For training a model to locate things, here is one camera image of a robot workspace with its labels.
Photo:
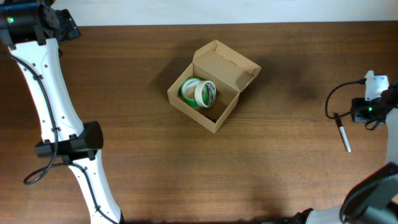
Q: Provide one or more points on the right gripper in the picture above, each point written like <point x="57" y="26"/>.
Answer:
<point x="357" y="104"/>

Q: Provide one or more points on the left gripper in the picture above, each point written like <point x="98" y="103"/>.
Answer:
<point x="70" y="30"/>

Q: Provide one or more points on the green tape roll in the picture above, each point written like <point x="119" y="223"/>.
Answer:
<point x="187" y="91"/>

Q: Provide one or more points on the white tape roll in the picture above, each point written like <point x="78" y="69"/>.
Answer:
<point x="205" y="94"/>

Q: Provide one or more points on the brown cardboard box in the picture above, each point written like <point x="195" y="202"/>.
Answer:
<point x="231" y="73"/>

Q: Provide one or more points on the orange utility knife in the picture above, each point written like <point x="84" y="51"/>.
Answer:
<point x="208" y="116"/>

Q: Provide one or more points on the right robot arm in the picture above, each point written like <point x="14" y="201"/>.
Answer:
<point x="371" y="200"/>

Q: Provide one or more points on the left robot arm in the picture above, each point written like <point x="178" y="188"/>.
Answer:
<point x="33" y="32"/>

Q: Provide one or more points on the black white marker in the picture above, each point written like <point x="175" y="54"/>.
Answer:
<point x="342" y="132"/>

